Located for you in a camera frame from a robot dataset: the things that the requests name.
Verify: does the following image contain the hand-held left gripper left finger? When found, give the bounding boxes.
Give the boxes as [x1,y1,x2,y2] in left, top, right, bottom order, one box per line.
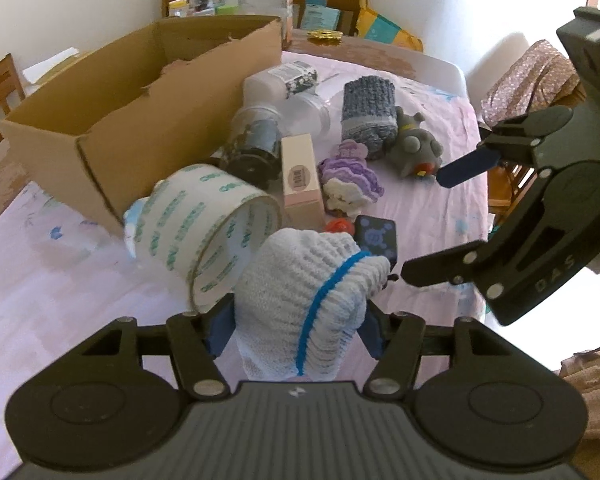
[77,294,237,401]

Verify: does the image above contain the clear jar dark contents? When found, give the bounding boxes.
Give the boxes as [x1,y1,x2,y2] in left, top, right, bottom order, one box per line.
[219,105,283,191]

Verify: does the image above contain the dark blue patterned case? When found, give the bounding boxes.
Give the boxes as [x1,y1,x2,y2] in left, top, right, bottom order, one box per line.
[352,214,398,271]

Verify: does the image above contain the purple white crochet piece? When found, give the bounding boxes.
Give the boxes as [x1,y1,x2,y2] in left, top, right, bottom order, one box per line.
[317,157,385,213]

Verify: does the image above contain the empty clear plastic jar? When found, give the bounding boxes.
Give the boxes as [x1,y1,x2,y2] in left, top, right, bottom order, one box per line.
[280,92,333,138]

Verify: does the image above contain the small red round object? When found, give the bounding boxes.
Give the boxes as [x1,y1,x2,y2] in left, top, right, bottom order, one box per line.
[325,217,356,236]

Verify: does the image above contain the pink tablecloth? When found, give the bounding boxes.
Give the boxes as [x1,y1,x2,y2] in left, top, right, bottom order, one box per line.
[0,50,491,411]

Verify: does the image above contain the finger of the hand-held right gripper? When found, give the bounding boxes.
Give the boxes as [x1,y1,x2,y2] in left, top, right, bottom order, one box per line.
[437,105,576,190]
[400,185,576,306]

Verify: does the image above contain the teal packet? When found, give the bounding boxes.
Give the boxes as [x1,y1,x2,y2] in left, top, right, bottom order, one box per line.
[300,0,341,31]

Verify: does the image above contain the floral cloth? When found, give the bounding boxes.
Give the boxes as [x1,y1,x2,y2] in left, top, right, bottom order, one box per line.
[480,42,588,133]

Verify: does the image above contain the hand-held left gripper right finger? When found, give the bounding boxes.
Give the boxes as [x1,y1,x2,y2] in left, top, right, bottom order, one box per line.
[360,302,526,401]

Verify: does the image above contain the clear tape roll green print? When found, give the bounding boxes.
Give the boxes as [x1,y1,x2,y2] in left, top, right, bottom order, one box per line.
[130,162,283,311]

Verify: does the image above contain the lilac crochet flower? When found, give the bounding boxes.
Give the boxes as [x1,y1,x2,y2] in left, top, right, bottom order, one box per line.
[336,138,370,162]

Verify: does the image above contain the cardboard box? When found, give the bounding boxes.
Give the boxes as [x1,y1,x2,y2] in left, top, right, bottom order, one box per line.
[0,15,283,236]

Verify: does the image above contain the ribbed knitted cloth roll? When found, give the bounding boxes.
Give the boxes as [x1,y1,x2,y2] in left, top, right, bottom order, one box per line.
[341,76,400,161]

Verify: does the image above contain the grey plush toy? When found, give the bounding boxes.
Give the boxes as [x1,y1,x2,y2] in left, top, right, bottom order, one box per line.
[385,106,443,183]

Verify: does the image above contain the yellow bag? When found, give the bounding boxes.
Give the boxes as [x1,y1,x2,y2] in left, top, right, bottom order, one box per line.
[355,5,423,51]

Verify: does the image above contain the white knitted glove blue stripe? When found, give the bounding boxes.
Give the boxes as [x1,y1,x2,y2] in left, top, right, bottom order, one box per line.
[232,227,393,381]

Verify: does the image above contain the clear plastic jar white lid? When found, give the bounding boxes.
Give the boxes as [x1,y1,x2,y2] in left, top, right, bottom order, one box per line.
[242,60,321,107]

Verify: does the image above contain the large clear jar black lid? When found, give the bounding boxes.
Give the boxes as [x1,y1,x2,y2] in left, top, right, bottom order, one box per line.
[237,0,293,43]

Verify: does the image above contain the pink rectangular box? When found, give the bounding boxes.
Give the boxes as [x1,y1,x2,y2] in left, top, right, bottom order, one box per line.
[280,132,327,233]

